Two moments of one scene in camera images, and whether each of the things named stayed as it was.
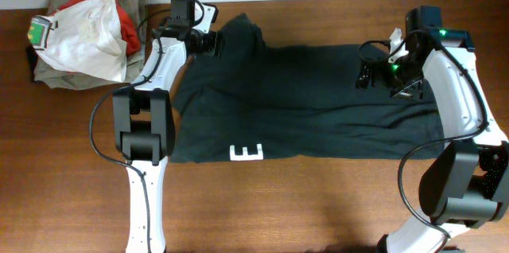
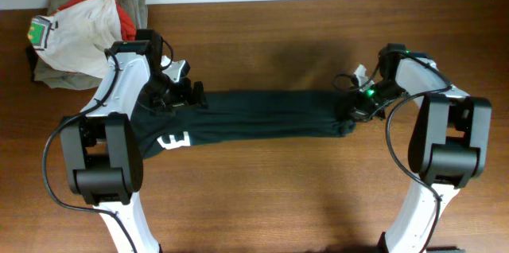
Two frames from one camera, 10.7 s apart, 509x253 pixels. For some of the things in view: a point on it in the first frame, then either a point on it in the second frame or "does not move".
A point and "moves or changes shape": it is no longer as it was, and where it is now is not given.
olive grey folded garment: (134, 5) does not move
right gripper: (410, 91) to (359, 113)
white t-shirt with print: (84, 36) does not move
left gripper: (211, 41) to (180, 97)
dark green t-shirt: (299, 101) moves or changes shape
